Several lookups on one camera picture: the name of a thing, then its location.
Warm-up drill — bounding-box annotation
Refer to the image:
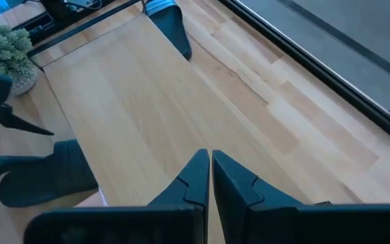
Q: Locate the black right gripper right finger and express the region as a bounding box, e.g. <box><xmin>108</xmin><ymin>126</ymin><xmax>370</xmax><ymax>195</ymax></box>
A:
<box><xmin>211</xmin><ymin>149</ymin><xmax>390</xmax><ymax>244</ymax></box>

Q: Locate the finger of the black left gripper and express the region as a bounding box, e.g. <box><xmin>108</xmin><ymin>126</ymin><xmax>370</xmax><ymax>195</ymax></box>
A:
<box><xmin>0</xmin><ymin>103</ymin><xmax>55</xmax><ymax>137</ymax></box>
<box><xmin>0</xmin><ymin>155</ymin><xmax>52</xmax><ymax>184</ymax></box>

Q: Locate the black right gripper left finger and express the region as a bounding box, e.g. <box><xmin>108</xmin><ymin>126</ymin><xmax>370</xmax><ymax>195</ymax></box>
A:
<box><xmin>23</xmin><ymin>148</ymin><xmax>211</xmax><ymax>244</ymax></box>

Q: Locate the black slide sandal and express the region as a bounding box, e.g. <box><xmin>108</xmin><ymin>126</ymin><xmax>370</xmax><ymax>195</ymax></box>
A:
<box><xmin>0</xmin><ymin>138</ymin><xmax>100</xmax><ymax>209</ymax></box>
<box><xmin>142</xmin><ymin>0</ymin><xmax>194</xmax><ymax>62</ymax></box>

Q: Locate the grey speckled plant pot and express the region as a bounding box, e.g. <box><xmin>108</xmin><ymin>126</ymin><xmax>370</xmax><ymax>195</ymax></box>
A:
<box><xmin>9</xmin><ymin>66</ymin><xmax>39</xmax><ymax>97</ymax></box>

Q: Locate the green artificial plant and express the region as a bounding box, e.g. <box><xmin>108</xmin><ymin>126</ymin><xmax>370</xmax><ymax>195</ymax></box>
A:
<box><xmin>0</xmin><ymin>18</ymin><xmax>39</xmax><ymax>81</ymax></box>

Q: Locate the black equipment base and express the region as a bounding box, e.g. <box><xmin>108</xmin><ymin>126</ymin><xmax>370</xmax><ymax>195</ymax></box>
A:
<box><xmin>12</xmin><ymin>0</ymin><xmax>114</xmax><ymax>45</ymax></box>

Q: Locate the black table edge rail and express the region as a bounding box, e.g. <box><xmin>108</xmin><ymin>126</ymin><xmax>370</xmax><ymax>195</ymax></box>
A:
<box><xmin>217</xmin><ymin>0</ymin><xmax>390</xmax><ymax>152</ymax></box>

